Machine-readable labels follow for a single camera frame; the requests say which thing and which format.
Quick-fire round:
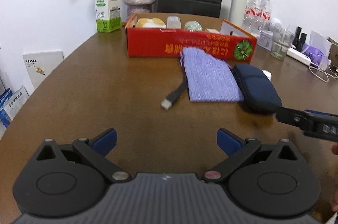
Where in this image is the yellow white plush toy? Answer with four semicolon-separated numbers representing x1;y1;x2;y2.
136;18;167;29

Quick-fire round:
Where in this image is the white printed tin box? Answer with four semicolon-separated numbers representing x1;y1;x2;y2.
257;30;273;51

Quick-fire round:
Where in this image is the purple fabric drawstring bag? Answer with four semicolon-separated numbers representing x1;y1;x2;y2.
181;47;244;102

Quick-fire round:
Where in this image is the white board against wall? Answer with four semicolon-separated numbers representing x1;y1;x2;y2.
23;51;64;90

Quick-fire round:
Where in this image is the white green milk carton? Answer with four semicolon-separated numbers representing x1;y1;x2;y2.
95;0;122;33

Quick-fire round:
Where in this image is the translucent white plastic box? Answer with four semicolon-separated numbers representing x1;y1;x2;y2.
166;16;182;29

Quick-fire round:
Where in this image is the iridescent green ball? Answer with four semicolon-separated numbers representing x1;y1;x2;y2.
184;21;203;31

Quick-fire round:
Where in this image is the clear water bottle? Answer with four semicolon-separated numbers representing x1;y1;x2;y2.
242;0;261;33
260;0;272;21

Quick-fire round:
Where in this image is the clear water bottle left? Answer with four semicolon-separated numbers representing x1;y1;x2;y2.
242;0;261;33

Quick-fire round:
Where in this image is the brown cardboard box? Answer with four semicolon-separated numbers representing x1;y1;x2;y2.
328;37;338;67

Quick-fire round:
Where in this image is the small white earbud case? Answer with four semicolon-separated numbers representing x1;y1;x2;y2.
262;70;272;81

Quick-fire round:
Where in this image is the clear water bottle middle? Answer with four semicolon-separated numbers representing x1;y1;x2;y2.
260;0;272;21

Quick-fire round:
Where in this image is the red cardboard box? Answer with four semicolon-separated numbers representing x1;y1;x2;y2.
125;13;257;62

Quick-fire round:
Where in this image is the purple plastic bag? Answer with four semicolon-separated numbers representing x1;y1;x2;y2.
301;44;330;70

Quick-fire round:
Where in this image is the white thermos bottle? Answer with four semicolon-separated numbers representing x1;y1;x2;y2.
228;0;248;27

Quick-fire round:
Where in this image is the white power strip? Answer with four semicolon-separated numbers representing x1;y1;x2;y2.
286;47;312;67

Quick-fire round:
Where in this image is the black usb cable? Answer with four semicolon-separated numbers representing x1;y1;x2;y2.
160;73;189;110

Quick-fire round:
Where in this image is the clear drinking glass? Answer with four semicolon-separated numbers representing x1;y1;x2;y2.
270;27;294;60

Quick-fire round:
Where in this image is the navy blue zip pouch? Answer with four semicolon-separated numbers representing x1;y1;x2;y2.
232;64;282;115

